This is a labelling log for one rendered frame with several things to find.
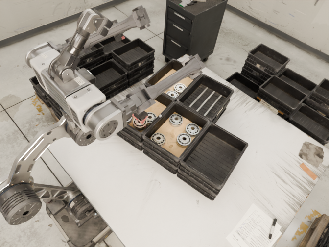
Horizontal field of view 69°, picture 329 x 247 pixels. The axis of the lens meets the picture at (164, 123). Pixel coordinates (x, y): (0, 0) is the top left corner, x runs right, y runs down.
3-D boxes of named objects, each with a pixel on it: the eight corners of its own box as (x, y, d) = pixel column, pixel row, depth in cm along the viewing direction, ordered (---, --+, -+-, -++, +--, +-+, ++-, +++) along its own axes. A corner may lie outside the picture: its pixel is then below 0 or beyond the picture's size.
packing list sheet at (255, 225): (256, 272, 136) (256, 271, 135) (223, 239, 145) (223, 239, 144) (284, 229, 151) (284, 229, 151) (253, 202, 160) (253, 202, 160)
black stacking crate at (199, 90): (206, 130, 179) (210, 121, 170) (174, 111, 188) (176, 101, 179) (230, 100, 200) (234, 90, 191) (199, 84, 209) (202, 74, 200)
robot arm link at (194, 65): (202, 47, 117) (213, 64, 118) (190, 57, 130) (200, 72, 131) (127, 93, 103) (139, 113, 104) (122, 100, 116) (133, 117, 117)
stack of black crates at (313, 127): (319, 144, 263) (340, 125, 236) (308, 160, 249) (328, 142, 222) (287, 122, 278) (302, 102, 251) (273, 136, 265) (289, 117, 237)
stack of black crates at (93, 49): (81, 91, 283) (72, 61, 247) (67, 78, 294) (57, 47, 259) (108, 77, 301) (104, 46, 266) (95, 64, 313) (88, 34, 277)
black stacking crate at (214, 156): (216, 196, 149) (221, 189, 140) (177, 169, 158) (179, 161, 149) (243, 152, 170) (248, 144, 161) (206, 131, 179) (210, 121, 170)
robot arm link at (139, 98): (127, 98, 102) (133, 109, 102) (145, 87, 106) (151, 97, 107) (120, 104, 110) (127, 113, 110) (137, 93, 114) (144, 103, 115)
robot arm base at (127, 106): (111, 117, 107) (109, 98, 98) (126, 108, 111) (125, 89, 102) (124, 129, 104) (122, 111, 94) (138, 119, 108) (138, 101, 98)
